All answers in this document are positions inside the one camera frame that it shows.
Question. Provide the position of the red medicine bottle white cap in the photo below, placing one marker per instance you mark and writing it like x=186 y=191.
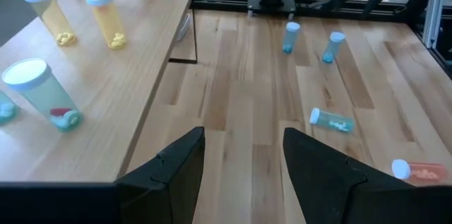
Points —
x=423 y=171

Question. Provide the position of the teal medicine bottle white cap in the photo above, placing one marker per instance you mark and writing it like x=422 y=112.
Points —
x=39 y=93
x=333 y=121

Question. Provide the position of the blue medicine bottle white cap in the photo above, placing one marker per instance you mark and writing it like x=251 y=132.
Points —
x=291 y=38
x=332 y=47

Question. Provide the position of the yellow medicine bottle white cap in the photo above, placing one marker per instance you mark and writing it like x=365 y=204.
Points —
x=53 y=19
x=106 y=19

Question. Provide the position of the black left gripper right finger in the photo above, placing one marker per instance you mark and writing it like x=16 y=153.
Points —
x=321 y=181

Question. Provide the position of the silver aluminium bracket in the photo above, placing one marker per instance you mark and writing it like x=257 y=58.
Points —
x=434 y=12

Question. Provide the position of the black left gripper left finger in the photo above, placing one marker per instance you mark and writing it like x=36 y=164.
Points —
x=173 y=181

